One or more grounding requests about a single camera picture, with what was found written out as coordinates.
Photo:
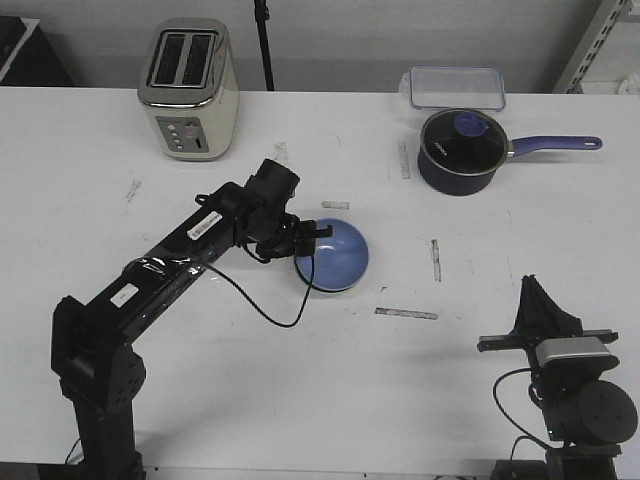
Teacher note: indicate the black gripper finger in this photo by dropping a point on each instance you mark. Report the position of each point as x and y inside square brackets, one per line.
[525, 320]
[323, 232]
[547, 317]

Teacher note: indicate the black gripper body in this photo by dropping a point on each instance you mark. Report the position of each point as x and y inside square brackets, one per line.
[560, 367]
[293, 238]

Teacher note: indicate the blue bowl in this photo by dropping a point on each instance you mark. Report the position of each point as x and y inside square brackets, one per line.
[341, 259]

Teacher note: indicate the green bowl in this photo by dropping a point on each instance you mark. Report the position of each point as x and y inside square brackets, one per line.
[315, 289]

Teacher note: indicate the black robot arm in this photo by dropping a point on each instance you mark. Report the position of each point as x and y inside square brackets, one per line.
[91, 348]
[587, 418]

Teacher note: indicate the dark blue saucepan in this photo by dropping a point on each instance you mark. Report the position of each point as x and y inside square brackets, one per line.
[464, 185]

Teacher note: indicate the glass pot lid blue knob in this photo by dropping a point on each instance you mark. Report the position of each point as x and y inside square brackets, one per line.
[464, 141]

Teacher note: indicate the silver two-slot toaster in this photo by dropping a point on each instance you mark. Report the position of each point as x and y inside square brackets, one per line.
[188, 88]

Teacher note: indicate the clear plastic food container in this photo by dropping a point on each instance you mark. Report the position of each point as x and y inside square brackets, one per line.
[439, 87]

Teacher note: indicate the black tripod pole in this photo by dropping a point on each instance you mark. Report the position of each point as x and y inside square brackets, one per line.
[261, 16]

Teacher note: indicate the grey metal shelf upright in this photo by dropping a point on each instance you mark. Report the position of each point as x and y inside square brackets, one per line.
[606, 59]

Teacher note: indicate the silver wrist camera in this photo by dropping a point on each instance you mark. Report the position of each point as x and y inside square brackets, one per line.
[586, 352]

